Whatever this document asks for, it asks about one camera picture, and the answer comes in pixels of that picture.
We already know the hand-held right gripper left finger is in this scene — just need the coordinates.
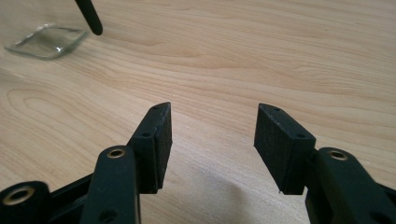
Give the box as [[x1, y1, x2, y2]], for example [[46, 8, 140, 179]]
[[126, 101, 174, 195]]

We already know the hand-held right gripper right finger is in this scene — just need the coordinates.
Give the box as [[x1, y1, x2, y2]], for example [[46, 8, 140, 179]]
[[253, 103, 318, 196]]

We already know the black rod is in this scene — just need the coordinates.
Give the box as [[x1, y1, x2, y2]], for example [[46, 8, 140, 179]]
[[74, 0, 104, 36]]

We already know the square clear glass dish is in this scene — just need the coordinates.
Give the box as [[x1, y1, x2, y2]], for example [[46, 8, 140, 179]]
[[4, 22, 90, 61]]

